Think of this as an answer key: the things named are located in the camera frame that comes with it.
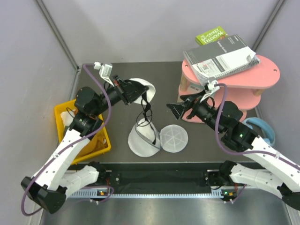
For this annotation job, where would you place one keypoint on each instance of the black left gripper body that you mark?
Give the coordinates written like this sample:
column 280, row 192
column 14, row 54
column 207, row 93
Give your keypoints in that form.
column 115, row 93

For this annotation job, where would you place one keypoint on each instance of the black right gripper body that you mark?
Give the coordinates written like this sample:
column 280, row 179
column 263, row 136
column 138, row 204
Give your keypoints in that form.
column 199, row 108

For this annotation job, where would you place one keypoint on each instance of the white bra with black straps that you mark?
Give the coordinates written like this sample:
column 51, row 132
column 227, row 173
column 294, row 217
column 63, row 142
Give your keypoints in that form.
column 143, row 124

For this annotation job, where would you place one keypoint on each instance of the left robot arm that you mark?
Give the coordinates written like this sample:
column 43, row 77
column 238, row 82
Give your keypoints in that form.
column 48, row 187

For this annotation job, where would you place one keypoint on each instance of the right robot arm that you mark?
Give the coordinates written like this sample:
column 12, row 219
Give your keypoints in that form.
column 283, row 175

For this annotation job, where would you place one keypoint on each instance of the teal paperback book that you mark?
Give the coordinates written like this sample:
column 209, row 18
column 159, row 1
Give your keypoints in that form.
column 195, row 88

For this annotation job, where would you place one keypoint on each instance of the pink three-tier shelf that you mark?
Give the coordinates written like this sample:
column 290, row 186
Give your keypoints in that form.
column 245, row 88

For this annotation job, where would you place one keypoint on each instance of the grey spiral-bound manual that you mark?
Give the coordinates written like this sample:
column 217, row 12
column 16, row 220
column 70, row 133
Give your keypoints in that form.
column 221, row 58

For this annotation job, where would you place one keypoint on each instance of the mustard yellow garment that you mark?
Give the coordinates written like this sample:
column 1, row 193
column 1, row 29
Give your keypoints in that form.
column 98, row 142

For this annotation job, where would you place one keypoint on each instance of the white garment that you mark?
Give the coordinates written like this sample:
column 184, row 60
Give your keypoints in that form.
column 67, row 116

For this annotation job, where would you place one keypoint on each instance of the yellow plastic bin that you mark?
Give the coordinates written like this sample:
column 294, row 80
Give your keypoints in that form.
column 84, row 154

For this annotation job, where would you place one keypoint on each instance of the light blue headphones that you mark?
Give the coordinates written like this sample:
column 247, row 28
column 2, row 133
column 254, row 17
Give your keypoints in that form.
column 270, row 136

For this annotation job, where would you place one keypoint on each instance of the green treehouse book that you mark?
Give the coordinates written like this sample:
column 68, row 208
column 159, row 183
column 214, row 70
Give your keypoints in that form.
column 212, row 35

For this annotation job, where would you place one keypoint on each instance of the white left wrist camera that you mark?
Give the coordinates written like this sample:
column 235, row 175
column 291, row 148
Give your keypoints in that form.
column 105, row 70

